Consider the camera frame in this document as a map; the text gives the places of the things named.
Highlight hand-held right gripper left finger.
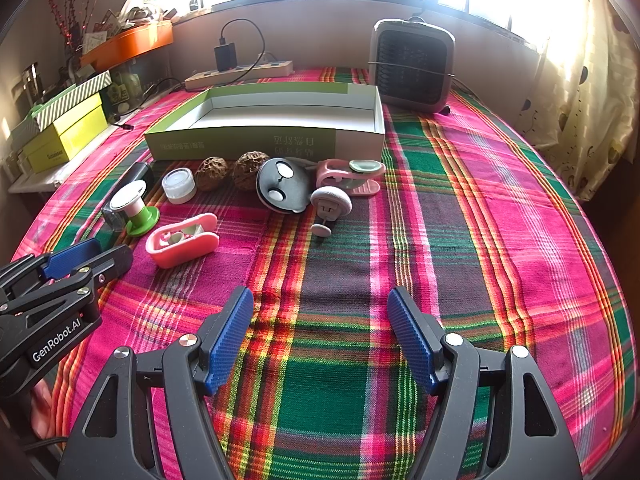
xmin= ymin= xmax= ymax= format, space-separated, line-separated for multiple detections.
xmin=57 ymin=286 xmax=255 ymax=480

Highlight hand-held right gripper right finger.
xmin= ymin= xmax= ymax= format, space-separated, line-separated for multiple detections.
xmin=387 ymin=286 xmax=583 ymax=480

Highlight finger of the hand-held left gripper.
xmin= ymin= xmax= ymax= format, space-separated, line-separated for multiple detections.
xmin=0 ymin=238 xmax=103 ymax=291
xmin=0 ymin=244 xmax=135 ymax=313

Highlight green spool white top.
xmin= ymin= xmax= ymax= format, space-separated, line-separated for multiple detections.
xmin=110 ymin=182 xmax=161 ymax=237

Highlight pink oval dispenser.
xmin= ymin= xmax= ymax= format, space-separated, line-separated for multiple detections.
xmin=145 ymin=213 xmax=221 ymax=269

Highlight black rectangular device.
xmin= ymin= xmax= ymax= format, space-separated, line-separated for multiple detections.
xmin=101 ymin=162 xmax=155 ymax=233

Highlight white jar clear lid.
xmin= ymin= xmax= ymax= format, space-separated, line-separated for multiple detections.
xmin=161 ymin=168 xmax=196 ymax=205

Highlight small brown walnut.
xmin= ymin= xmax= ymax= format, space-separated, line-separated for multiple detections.
xmin=195 ymin=157 xmax=230 ymax=192

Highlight white mushroom-shaped plug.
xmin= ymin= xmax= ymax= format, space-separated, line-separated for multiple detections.
xmin=310 ymin=187 xmax=352 ymax=237

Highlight black round case white eyes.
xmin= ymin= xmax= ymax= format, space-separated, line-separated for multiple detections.
xmin=256 ymin=157 xmax=317 ymax=216

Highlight large brown walnut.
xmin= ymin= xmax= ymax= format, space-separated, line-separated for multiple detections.
xmin=232 ymin=152 xmax=271 ymax=192

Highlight pink clip green pad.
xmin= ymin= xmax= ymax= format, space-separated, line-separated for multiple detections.
xmin=315 ymin=158 xmax=387 ymax=196

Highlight green white cardboard box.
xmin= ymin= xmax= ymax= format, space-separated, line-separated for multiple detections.
xmin=144 ymin=81 xmax=386 ymax=161

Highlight plaid tablecloth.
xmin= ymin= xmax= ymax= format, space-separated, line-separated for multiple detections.
xmin=10 ymin=66 xmax=628 ymax=480

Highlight yellow box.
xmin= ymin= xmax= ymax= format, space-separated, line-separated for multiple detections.
xmin=22 ymin=92 xmax=108 ymax=173

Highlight green striped box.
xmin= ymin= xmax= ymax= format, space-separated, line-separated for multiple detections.
xmin=32 ymin=71 xmax=112 ymax=131

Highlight green patterned jar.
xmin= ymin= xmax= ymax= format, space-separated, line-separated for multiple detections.
xmin=110 ymin=71 xmax=146 ymax=111

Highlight metal container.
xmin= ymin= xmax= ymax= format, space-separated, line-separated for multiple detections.
xmin=11 ymin=62 xmax=41 ymax=106

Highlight orange tray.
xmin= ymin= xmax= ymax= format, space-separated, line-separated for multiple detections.
xmin=80 ymin=21 xmax=174 ymax=72

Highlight red berry branches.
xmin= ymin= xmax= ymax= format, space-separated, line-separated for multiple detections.
xmin=45 ymin=0 xmax=83 ymax=56

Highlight black charger adapter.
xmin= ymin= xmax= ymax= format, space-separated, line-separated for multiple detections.
xmin=215 ymin=44 xmax=238 ymax=71

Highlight beige power strip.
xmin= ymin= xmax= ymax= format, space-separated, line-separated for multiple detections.
xmin=185 ymin=60 xmax=294 ymax=92

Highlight paper clutter pile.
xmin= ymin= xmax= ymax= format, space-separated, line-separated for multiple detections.
xmin=82 ymin=0 xmax=173 ymax=41

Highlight grey space heater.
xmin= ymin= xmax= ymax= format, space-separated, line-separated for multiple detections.
xmin=369 ymin=17 xmax=457 ymax=114

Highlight cream patterned curtain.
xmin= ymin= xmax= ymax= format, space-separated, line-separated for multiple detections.
xmin=515 ymin=0 xmax=640 ymax=201

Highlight black cable with plug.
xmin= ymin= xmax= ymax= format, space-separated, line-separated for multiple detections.
xmin=107 ymin=77 xmax=176 ymax=131

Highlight black charger cable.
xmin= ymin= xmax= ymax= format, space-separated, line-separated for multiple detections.
xmin=219 ymin=19 xmax=268 ymax=73

